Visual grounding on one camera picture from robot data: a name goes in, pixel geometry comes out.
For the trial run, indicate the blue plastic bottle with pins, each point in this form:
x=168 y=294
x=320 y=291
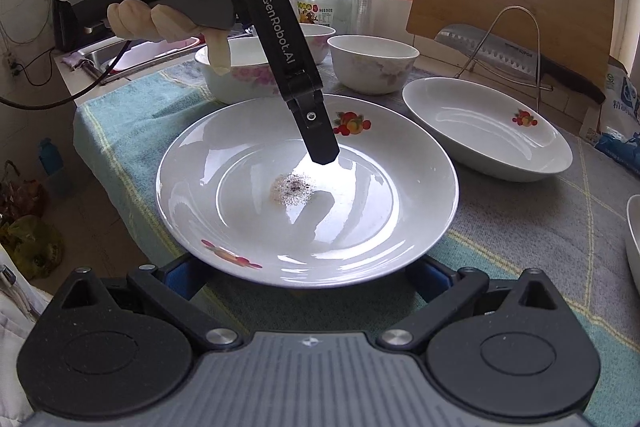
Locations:
x=50 y=159

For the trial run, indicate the person's white jacket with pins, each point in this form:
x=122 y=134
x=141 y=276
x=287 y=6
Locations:
x=15 y=332

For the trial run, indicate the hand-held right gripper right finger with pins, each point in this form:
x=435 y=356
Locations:
x=436 y=279

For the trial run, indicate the small white fruit print plate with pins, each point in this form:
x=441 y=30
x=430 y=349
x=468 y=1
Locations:
x=475 y=142

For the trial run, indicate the white dish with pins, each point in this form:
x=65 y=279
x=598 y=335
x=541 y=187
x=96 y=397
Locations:
x=634 y=237

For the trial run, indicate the teal grey checked towel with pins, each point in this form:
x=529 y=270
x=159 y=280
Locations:
x=525 y=232

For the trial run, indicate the blue white salt bag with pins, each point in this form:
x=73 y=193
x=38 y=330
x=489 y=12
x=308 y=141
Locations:
x=620 y=107

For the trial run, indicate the white bowl pink rim print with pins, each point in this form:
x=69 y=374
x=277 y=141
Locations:
x=316 y=39

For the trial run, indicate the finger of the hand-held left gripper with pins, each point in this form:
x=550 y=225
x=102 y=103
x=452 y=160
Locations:
x=315 y=127

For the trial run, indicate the purple rag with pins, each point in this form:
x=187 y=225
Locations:
x=77 y=59

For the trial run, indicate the white bowl pink flowers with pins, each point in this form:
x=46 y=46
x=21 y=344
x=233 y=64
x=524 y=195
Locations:
x=235 y=74

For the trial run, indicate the steel sink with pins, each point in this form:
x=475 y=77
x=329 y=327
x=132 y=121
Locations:
x=150 y=52

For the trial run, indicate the yellow plastic bag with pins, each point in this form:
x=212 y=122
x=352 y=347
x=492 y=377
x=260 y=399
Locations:
x=30 y=247

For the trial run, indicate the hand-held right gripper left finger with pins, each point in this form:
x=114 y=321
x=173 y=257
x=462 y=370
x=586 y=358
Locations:
x=177 y=278

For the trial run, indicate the white bowl pale flower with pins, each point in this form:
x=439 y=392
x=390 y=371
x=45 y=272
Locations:
x=370 y=72

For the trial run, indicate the large white fruit print plate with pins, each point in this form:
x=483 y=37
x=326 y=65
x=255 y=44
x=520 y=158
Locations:
x=250 y=227

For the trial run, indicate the glass jar with lid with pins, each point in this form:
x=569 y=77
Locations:
x=325 y=7

